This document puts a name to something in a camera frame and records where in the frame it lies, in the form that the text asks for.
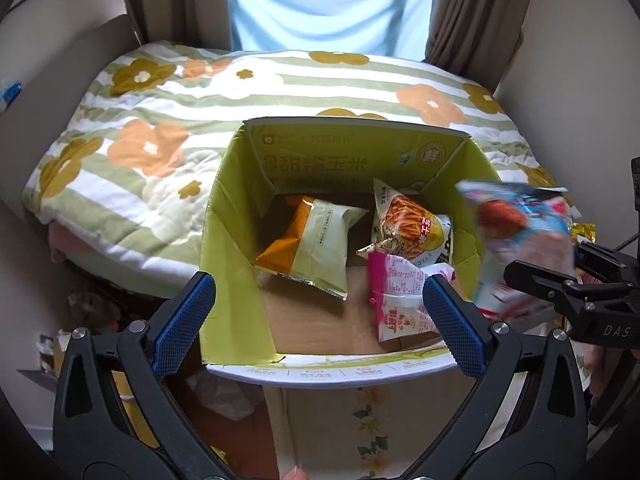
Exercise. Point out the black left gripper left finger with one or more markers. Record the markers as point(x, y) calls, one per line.
point(114, 417)

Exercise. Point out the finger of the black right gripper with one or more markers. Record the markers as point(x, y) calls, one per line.
point(607, 265)
point(540, 282)

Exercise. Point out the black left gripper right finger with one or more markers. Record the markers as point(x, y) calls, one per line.
point(525, 416)

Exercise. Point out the shrimp flakes snack bag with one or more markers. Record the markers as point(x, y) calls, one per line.
point(517, 221)

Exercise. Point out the small pink white packet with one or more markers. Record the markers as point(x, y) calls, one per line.
point(396, 293)

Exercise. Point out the Oishi cheese snack bag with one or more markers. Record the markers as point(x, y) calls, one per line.
point(313, 248)

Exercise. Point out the gold foil snack packet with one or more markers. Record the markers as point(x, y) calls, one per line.
point(583, 232)

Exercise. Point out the person's left hand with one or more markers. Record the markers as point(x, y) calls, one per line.
point(295, 473)

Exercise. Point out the cream floral tablecloth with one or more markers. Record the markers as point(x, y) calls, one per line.
point(367, 432)

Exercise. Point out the floral striped quilt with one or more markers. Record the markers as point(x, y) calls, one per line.
point(122, 190)

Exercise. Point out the yellow-green cardboard box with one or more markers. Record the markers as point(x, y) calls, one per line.
point(267, 329)

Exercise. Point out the brown right curtain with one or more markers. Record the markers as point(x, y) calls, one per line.
point(475, 39)

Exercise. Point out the brown curtain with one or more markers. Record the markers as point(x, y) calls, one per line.
point(195, 23)
point(475, 39)

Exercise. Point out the light blue window cloth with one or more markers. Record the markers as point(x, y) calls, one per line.
point(395, 28)

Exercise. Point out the brown left curtain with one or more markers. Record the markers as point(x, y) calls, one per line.
point(195, 23)

